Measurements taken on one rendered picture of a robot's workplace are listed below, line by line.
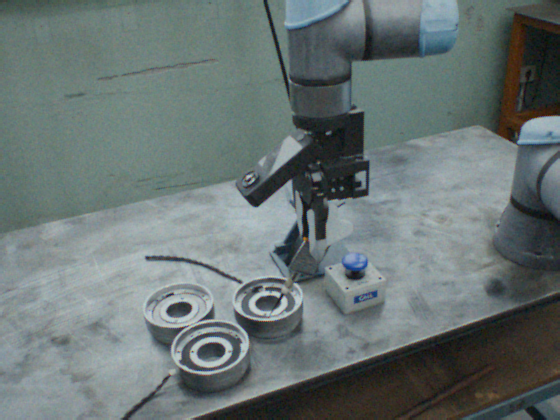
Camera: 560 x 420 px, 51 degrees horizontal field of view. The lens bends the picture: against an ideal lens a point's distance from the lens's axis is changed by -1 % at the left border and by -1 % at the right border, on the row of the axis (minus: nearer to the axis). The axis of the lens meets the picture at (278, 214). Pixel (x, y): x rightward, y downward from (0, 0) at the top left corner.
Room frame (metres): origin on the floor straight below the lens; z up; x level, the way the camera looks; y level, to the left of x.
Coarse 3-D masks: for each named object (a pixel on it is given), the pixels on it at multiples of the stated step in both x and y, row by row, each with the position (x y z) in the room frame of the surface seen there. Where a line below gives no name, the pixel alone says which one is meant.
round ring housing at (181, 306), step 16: (160, 288) 0.74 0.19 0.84; (176, 288) 0.75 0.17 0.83; (192, 288) 0.75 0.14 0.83; (144, 304) 0.70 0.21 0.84; (176, 304) 0.72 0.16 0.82; (192, 304) 0.71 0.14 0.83; (208, 304) 0.71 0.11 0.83; (144, 320) 0.68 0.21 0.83; (176, 320) 0.68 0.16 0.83; (160, 336) 0.65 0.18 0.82; (176, 336) 0.65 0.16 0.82
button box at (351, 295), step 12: (336, 264) 0.77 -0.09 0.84; (336, 276) 0.74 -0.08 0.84; (348, 276) 0.73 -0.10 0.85; (360, 276) 0.73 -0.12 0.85; (372, 276) 0.73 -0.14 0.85; (336, 288) 0.72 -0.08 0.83; (348, 288) 0.71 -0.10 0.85; (360, 288) 0.71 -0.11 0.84; (372, 288) 0.71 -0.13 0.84; (384, 288) 0.72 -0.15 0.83; (336, 300) 0.72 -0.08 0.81; (348, 300) 0.70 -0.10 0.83; (360, 300) 0.71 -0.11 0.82; (372, 300) 0.71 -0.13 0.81; (384, 300) 0.72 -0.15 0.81; (348, 312) 0.70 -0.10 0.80
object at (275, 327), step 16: (240, 288) 0.73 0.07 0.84; (240, 304) 0.70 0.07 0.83; (256, 304) 0.71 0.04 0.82; (272, 304) 0.72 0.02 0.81; (240, 320) 0.67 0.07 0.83; (256, 320) 0.65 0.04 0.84; (272, 320) 0.65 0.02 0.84; (288, 320) 0.66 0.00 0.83; (256, 336) 0.66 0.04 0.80; (272, 336) 0.66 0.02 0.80
